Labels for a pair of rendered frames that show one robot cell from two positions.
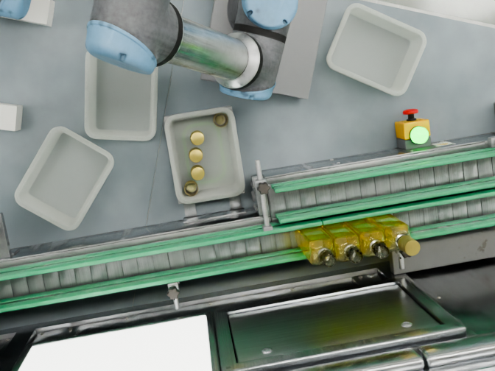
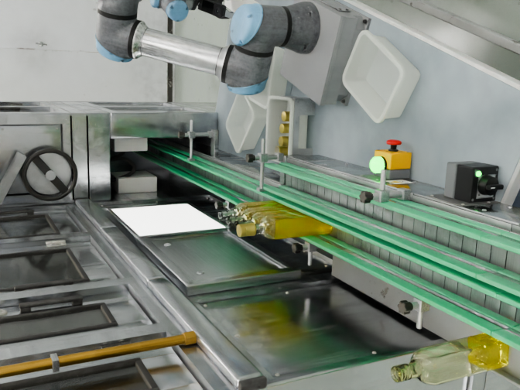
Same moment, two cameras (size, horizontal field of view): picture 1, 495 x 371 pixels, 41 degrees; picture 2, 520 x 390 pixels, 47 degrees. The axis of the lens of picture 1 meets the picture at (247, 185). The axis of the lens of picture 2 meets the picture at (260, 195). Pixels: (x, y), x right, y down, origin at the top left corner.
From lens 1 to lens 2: 1.92 m
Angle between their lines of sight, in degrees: 66
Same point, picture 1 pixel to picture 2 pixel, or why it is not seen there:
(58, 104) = not seen: hidden behind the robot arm
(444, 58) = (443, 98)
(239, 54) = (205, 59)
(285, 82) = (311, 87)
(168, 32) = (119, 41)
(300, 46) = (321, 60)
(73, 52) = not seen: hidden behind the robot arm
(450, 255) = (363, 284)
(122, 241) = (237, 168)
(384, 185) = (336, 196)
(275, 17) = (237, 37)
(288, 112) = (340, 114)
